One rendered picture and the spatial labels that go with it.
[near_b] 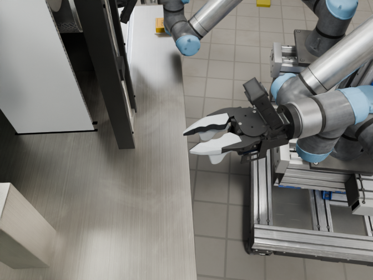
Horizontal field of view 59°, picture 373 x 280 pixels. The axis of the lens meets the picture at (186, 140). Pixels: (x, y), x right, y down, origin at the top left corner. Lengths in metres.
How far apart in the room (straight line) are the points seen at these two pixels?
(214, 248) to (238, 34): 1.79
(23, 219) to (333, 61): 0.74
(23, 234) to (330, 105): 0.66
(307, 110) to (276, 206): 1.11
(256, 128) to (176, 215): 0.39
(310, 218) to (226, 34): 1.72
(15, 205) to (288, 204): 1.32
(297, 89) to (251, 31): 2.17
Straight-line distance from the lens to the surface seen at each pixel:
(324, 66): 0.81
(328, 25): 1.44
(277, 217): 1.69
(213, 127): 0.62
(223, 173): 1.99
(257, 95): 0.55
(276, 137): 0.67
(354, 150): 1.16
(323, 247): 1.69
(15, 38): 0.87
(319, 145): 0.76
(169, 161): 0.97
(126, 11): 1.24
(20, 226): 0.75
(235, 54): 2.71
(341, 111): 0.69
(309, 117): 0.65
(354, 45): 0.81
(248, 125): 0.61
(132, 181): 0.95
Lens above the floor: 1.73
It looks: 55 degrees down
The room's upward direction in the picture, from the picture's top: straight up
